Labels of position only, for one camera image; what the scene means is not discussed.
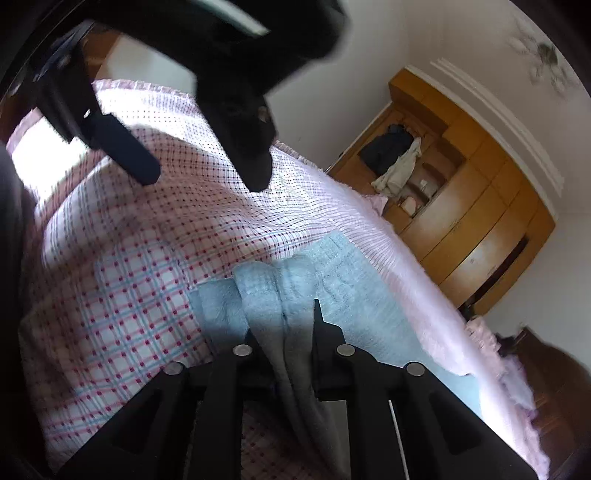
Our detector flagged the dark wooden headboard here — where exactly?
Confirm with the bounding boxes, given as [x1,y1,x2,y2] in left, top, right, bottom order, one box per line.
[496,325,591,462]

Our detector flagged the white jacket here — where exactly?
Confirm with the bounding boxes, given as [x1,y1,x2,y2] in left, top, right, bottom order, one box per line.
[370,137,423,197]

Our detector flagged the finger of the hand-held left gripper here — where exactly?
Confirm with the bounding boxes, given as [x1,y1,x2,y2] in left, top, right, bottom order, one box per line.
[28,21,161,186]
[196,85,278,192]

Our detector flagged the wooden wardrobe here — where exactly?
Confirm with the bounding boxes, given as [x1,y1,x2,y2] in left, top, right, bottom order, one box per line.
[328,67,557,319]

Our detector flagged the pink checked bedspread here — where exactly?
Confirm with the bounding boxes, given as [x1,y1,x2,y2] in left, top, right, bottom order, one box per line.
[7,78,550,480]

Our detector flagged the black jacket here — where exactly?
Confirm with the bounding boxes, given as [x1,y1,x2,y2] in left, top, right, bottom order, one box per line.
[359,124,416,177]

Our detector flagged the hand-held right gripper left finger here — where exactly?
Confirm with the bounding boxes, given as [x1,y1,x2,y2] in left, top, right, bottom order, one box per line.
[58,328,278,480]

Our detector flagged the light blue towel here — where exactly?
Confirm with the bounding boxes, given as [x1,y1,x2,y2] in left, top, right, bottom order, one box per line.
[189,231,485,480]

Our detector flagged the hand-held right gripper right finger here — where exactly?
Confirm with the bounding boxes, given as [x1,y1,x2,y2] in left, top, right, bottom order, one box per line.
[311,299,539,480]

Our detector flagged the pink crumpled clothes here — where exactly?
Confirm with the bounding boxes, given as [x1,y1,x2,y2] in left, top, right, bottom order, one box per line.
[464,318,503,357]

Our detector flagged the flower ceiling lamp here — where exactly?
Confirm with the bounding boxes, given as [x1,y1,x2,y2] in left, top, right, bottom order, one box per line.
[508,21,574,94]

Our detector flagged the purple frilled pillow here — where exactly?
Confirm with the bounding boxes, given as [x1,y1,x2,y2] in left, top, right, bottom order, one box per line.
[501,357,537,411]

